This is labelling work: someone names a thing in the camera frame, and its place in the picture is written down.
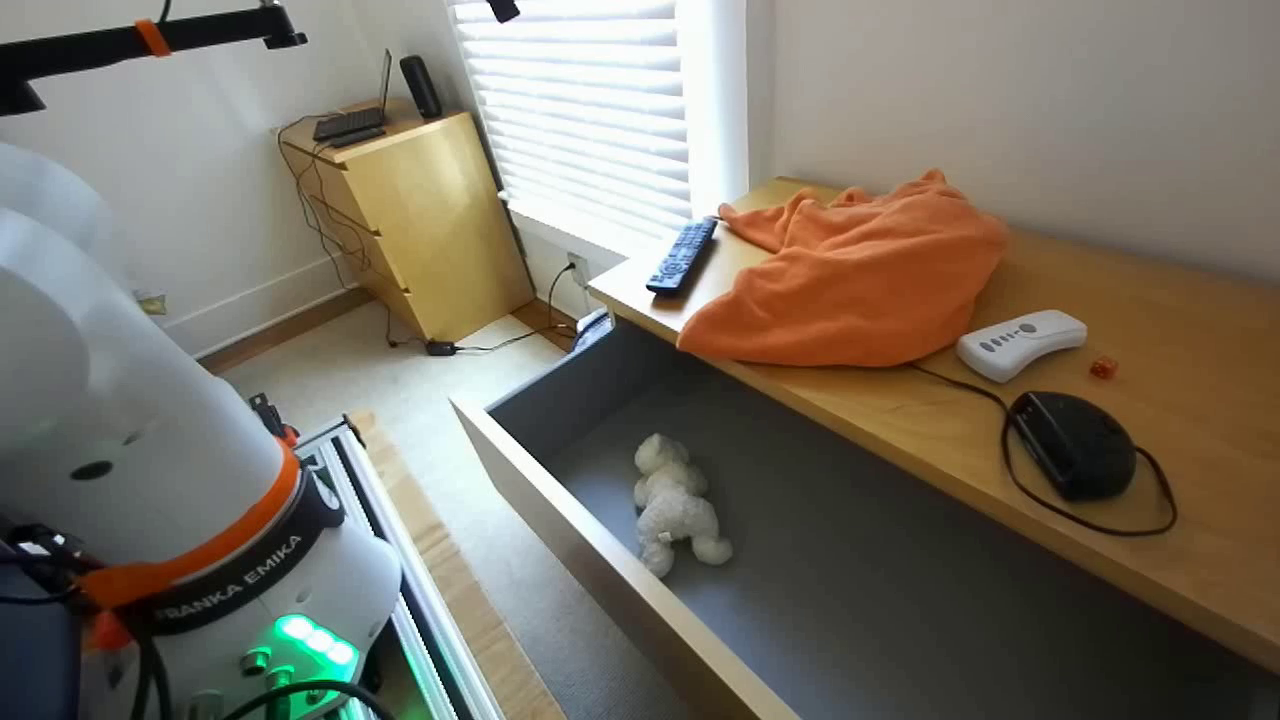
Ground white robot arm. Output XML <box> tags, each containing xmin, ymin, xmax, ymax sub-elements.
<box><xmin>0</xmin><ymin>146</ymin><xmax>401</xmax><ymax>720</ymax></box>

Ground open grey wooden drawer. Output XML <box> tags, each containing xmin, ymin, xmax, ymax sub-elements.
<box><xmin>461</xmin><ymin>319</ymin><xmax>1275</xmax><ymax>720</ymax></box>

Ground black tv remote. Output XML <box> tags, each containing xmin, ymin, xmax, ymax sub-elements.
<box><xmin>649</xmin><ymin>218</ymin><xmax>716</xmax><ymax>295</ymax></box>

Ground orange fleece cloth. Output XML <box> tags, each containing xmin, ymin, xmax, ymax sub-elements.
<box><xmin>675</xmin><ymin>174</ymin><xmax>1013</xmax><ymax>370</ymax></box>

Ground white window blinds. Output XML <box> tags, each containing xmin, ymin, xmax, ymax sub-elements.
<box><xmin>447</xmin><ymin>0</ymin><xmax>693</xmax><ymax>246</ymax></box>

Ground light wooden cabinet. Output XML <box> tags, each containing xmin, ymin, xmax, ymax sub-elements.
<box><xmin>276</xmin><ymin>113</ymin><xmax>532</xmax><ymax>341</ymax></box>

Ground white handheld controller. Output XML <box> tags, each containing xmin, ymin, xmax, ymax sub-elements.
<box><xmin>957</xmin><ymin>310</ymin><xmax>1088</xmax><ymax>383</ymax></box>

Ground black cylindrical speaker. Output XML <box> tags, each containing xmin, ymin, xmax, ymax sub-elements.
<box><xmin>401</xmin><ymin>55</ymin><xmax>443</xmax><ymax>119</ymax></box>

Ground black box on cabinet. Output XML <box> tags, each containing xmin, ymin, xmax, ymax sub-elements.
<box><xmin>313</xmin><ymin>107</ymin><xmax>387</xmax><ymax>149</ymax></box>

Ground black computer mouse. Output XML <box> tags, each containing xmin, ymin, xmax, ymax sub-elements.
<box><xmin>1013</xmin><ymin>391</ymin><xmax>1137</xmax><ymax>502</ymax></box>

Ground small orange cap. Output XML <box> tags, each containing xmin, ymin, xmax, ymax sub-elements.
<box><xmin>1088</xmin><ymin>357</ymin><xmax>1117</xmax><ymax>381</ymax></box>

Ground wooden dresser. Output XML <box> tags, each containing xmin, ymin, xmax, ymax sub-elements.
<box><xmin>583</xmin><ymin>176</ymin><xmax>1280</xmax><ymax>676</ymax></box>

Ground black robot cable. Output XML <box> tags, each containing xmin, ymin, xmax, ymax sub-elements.
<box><xmin>218</xmin><ymin>676</ymin><xmax>401</xmax><ymax>720</ymax></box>

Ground black mouse cable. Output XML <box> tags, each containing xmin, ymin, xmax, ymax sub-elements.
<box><xmin>907</xmin><ymin>360</ymin><xmax>1184</xmax><ymax>546</ymax></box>

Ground black overhead camera boom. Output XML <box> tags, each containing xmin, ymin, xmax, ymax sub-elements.
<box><xmin>0</xmin><ymin>0</ymin><xmax>306</xmax><ymax>115</ymax></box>

